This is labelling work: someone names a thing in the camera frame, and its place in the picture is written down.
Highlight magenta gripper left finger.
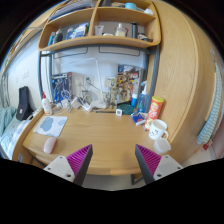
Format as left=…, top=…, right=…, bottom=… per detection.
left=43, top=143, right=94, bottom=187

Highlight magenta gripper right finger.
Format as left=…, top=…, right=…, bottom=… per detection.
left=134, top=143, right=184, bottom=185

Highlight translucent plastic cup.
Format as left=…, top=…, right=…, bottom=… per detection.
left=154, top=138, right=171, bottom=154

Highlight white mug with face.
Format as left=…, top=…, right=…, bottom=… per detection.
left=149, top=119, right=169, bottom=140

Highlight blue snack packet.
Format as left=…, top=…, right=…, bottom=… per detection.
left=131, top=112, right=146, bottom=125

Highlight dark green round dish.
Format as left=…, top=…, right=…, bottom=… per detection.
left=119, top=104, right=134, bottom=115

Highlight orange chips can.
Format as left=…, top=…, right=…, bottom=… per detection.
left=145, top=96, right=164, bottom=130

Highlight small white cube clock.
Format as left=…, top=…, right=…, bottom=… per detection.
left=116, top=109, right=122, bottom=116

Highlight black pen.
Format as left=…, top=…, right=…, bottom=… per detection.
left=96, top=111, right=116, bottom=113

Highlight white desk lamp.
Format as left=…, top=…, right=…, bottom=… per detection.
left=88, top=58, right=107, bottom=109

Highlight white bottle red cap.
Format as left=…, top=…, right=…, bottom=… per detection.
left=42, top=93, right=52, bottom=115

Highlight blue spray bottle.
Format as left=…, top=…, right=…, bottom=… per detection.
left=137, top=81, right=147, bottom=112

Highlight light blue bedding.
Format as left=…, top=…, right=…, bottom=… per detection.
left=0, top=106, right=32, bottom=160

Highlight wooden robot figure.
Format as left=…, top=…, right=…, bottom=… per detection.
left=108, top=78, right=119, bottom=109

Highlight blue robot model box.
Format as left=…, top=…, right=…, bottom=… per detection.
left=51, top=72, right=72, bottom=103

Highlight colourful figure box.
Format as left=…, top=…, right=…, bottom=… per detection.
left=117, top=64, right=142, bottom=103

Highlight clear perfume bottle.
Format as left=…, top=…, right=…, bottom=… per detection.
left=115, top=23, right=127, bottom=37

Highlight white cup on shelf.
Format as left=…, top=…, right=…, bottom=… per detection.
left=95, top=25, right=104, bottom=36

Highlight black bottle on shelf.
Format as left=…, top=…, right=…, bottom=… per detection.
left=131, top=22, right=138, bottom=38

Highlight teal bowl top shelf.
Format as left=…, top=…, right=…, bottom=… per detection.
left=125, top=2, right=137, bottom=10

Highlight white charger with cables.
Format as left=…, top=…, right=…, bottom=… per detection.
left=71, top=97, right=92, bottom=112

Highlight wooden wall shelf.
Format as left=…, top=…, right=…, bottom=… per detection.
left=38, top=0, right=161, bottom=51

